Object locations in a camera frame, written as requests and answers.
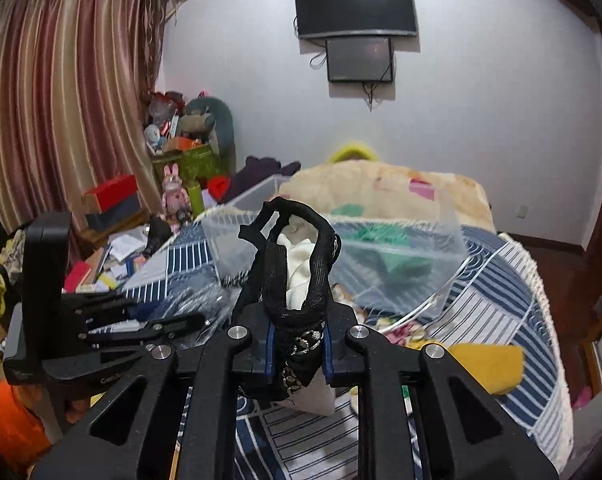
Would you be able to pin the pink bunny plush toy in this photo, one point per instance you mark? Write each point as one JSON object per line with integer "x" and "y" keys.
{"x": 175, "y": 191}

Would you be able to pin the dark purple cloth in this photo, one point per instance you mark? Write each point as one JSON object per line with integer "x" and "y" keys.
{"x": 261, "y": 172}

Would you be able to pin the yellow-green plush toy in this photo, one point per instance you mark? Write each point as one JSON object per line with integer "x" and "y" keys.
{"x": 352, "y": 151}

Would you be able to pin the small clear plastic storage box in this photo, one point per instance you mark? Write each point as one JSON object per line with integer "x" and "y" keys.
{"x": 261, "y": 195}

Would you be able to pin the grey plush toy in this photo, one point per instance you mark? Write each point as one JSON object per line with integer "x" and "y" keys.
{"x": 216, "y": 117}

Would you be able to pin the black lace bra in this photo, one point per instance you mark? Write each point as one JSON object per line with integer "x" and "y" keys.
{"x": 281, "y": 280}

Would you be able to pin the orange bag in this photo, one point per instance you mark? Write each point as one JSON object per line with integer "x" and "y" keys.
{"x": 6, "y": 420}

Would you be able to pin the beige plush blanket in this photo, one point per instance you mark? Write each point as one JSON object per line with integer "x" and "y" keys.
{"x": 381, "y": 185}

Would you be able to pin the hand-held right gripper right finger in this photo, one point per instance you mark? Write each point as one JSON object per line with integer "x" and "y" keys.
{"x": 329, "y": 355}

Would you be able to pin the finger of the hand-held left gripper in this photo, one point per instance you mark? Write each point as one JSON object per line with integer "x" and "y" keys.
{"x": 171, "y": 324}
{"x": 121, "y": 355}

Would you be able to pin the red shoe box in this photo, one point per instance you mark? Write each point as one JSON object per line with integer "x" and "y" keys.
{"x": 113, "y": 192}

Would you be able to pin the small black wall monitor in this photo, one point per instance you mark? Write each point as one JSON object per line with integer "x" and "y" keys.
{"x": 359, "y": 59}

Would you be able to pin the white wall socket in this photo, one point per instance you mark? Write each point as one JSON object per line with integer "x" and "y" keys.
{"x": 522, "y": 211}

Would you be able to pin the large black wall television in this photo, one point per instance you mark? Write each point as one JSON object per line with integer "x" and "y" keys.
{"x": 353, "y": 5}

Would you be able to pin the yellow cloth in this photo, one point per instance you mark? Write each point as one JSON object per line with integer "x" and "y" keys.
{"x": 491, "y": 365}

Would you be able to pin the pile of books and papers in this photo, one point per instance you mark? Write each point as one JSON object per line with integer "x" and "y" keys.
{"x": 116, "y": 260}

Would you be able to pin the clear plastic bag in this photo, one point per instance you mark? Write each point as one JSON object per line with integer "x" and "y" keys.
{"x": 196, "y": 305}

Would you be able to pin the green cardboard box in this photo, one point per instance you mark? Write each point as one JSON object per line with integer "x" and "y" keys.
{"x": 193, "y": 160}

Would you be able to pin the green cloth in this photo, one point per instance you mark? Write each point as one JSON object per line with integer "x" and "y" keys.
{"x": 401, "y": 255}

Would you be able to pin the large clear plastic storage box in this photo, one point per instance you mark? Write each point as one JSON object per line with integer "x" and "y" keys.
{"x": 406, "y": 260}

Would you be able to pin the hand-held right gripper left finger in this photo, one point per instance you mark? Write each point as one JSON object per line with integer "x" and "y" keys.
{"x": 269, "y": 355}

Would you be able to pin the blue striped quilt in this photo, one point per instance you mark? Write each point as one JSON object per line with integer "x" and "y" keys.
{"x": 511, "y": 310}

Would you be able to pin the striped brown curtain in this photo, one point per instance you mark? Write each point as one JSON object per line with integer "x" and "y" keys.
{"x": 66, "y": 90}

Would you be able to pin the red cloth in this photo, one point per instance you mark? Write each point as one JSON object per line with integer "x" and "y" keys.
{"x": 220, "y": 186}

